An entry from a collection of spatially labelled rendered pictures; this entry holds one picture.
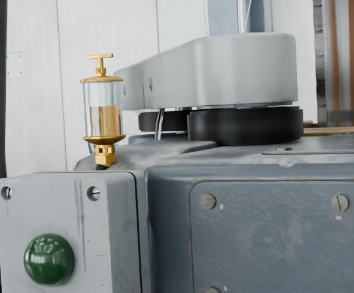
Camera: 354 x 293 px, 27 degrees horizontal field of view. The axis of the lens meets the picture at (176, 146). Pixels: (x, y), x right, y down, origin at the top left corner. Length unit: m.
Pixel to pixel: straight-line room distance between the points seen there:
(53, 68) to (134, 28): 0.90
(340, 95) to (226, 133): 0.38
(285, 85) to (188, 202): 0.15
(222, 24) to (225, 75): 4.97
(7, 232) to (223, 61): 0.20
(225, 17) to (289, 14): 0.58
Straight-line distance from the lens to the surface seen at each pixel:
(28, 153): 6.95
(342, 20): 0.90
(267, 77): 0.53
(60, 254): 0.40
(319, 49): 0.96
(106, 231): 0.39
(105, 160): 0.48
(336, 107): 0.90
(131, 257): 0.41
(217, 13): 5.53
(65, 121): 6.68
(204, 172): 0.42
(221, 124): 0.53
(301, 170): 0.40
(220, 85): 0.53
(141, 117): 0.93
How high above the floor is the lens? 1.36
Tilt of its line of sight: 3 degrees down
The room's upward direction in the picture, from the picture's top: 3 degrees counter-clockwise
